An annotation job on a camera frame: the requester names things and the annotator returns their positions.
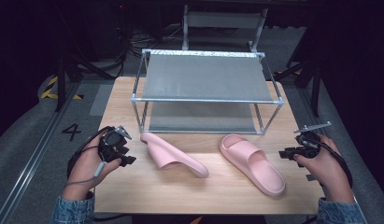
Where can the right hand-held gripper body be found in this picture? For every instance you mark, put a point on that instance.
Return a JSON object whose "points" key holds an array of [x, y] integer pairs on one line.
{"points": [[309, 141]]}

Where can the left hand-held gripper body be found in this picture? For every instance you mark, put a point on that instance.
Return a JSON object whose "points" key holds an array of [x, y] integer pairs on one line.
{"points": [[111, 144]]}

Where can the pink slipper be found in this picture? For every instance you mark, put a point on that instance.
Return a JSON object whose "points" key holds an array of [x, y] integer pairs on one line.
{"points": [[252, 163], [174, 155]]}

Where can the metal shoe rack grey shelves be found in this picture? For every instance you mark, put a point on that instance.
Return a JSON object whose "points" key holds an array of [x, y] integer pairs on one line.
{"points": [[208, 81]]}

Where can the person's left hand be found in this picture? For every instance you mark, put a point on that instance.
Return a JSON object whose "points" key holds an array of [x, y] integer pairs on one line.
{"points": [[87, 161]]}

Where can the person's right hand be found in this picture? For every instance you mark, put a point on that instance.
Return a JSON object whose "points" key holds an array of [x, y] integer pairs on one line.
{"points": [[326, 171]]}

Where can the grey tape patch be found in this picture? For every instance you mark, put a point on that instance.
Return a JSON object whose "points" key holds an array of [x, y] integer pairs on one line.
{"points": [[311, 177]]}

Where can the black tripod stand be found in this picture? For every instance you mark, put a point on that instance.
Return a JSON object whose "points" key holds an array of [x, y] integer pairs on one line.
{"points": [[71, 71], [308, 74]]}

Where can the yellow black floor tape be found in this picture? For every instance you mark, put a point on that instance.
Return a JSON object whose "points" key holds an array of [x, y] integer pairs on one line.
{"points": [[52, 91]]}

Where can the metal floor rail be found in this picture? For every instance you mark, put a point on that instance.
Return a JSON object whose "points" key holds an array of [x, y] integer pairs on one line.
{"points": [[27, 165]]}

